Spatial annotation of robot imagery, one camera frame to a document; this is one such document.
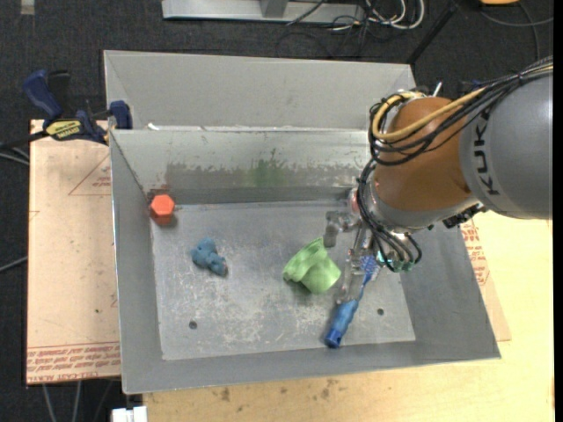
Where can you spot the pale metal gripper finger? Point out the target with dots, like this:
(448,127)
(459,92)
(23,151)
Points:
(349,275)
(363,253)

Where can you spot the light green cup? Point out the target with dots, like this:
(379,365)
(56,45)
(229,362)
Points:
(314,268)

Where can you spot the orange-red hexagonal block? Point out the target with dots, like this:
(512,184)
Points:
(162,208)

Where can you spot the grey metal bin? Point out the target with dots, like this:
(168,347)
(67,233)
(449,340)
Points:
(264,306)

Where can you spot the blue toy animal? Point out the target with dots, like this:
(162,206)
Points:
(206,255)

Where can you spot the blue brush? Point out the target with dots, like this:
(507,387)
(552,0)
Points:
(341,321)

